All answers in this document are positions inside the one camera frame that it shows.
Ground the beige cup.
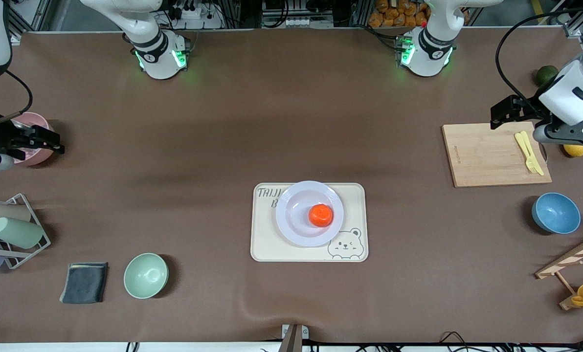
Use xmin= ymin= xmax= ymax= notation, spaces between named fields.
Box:
xmin=0 ymin=203 xmax=31 ymax=225

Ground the dark green lime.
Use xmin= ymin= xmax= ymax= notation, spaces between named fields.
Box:
xmin=536 ymin=65 xmax=560 ymax=88

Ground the yellow plastic knife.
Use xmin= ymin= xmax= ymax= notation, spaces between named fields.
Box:
xmin=520 ymin=131 xmax=545 ymax=176

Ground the wooden drying rack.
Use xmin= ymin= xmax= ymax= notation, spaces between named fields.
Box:
xmin=535 ymin=230 xmax=583 ymax=311

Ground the cream bear print tray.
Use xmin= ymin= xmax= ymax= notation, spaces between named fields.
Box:
xmin=250 ymin=182 xmax=369 ymax=263

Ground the black floor cable loop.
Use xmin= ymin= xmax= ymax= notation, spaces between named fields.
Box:
xmin=438 ymin=331 xmax=475 ymax=349

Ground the aluminium frame post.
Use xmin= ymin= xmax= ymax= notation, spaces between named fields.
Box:
xmin=8 ymin=0 xmax=52 ymax=33

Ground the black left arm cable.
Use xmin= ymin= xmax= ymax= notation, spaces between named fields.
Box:
xmin=495 ymin=7 xmax=583 ymax=104

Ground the grey wire cup rack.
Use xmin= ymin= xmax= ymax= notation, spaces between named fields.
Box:
xmin=0 ymin=193 xmax=51 ymax=270

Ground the orange fruit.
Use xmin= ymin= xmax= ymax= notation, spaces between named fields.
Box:
xmin=308 ymin=204 xmax=335 ymax=228

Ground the bag of orange bread rolls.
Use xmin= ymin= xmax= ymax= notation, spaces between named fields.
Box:
xmin=368 ymin=0 xmax=430 ymax=28

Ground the dark grey folded cloth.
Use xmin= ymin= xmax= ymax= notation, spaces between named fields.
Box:
xmin=59 ymin=262 xmax=109 ymax=305

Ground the white round plate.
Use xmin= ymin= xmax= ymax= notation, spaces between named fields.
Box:
xmin=275 ymin=180 xmax=345 ymax=247

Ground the white socket strip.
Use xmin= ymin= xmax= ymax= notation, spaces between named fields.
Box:
xmin=262 ymin=17 xmax=308 ymax=28

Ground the yellow plastic fork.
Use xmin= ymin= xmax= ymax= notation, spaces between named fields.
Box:
xmin=514 ymin=132 xmax=539 ymax=175

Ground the pink bowl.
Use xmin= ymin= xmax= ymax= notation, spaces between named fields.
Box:
xmin=9 ymin=112 xmax=56 ymax=167

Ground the white power strip with plugs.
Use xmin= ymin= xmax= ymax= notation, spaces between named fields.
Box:
xmin=171 ymin=4 xmax=224 ymax=30

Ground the brown table cover mat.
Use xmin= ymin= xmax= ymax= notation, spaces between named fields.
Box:
xmin=0 ymin=27 xmax=583 ymax=344

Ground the pale green bowl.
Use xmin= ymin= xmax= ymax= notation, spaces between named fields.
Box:
xmin=123 ymin=252 xmax=169 ymax=299

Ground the metal table edge clamp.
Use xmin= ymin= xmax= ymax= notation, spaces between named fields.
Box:
xmin=278 ymin=324 xmax=310 ymax=352

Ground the blue bowl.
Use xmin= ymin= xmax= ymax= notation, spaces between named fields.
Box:
xmin=532 ymin=192 xmax=582 ymax=235

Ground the wooden cutting board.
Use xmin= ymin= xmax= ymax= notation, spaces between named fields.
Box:
xmin=442 ymin=121 xmax=553 ymax=188

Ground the mint green cup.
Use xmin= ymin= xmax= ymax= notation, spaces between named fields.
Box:
xmin=0 ymin=217 xmax=44 ymax=249

